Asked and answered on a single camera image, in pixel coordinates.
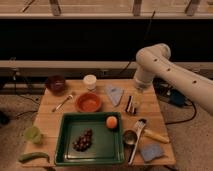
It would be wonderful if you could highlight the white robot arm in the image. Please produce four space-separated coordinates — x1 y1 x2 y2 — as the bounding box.
133 43 213 116

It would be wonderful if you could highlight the red orange bowl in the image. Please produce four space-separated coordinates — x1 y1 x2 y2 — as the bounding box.
75 92 102 112

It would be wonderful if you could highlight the dark maroon bowl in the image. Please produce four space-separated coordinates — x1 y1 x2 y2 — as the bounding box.
45 75 66 94

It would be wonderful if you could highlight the black striped block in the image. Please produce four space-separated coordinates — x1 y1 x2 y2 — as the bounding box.
125 96 137 115

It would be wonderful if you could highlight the light blue cloth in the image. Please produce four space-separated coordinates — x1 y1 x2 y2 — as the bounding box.
105 85 124 107

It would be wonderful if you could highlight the orange fruit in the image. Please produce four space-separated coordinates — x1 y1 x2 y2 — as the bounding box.
106 116 118 129

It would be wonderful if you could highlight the black power adapter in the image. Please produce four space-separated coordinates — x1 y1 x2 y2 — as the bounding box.
169 90 185 107

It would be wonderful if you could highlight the silver measuring scoop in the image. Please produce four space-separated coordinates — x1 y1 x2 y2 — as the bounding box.
123 130 138 165

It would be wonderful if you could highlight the white cup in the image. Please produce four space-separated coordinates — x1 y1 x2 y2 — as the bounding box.
83 74 97 91

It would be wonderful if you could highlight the blue sponge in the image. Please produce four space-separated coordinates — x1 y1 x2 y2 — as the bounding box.
140 143 164 162

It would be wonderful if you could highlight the green plastic tray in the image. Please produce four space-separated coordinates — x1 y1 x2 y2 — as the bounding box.
55 112 124 166

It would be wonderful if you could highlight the bunch of dark grapes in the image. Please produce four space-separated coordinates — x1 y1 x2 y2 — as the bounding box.
73 129 93 152

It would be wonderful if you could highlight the green cup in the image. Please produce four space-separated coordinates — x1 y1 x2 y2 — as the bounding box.
24 126 42 144

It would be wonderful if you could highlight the black cable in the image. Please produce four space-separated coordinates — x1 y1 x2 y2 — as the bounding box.
156 83 198 126

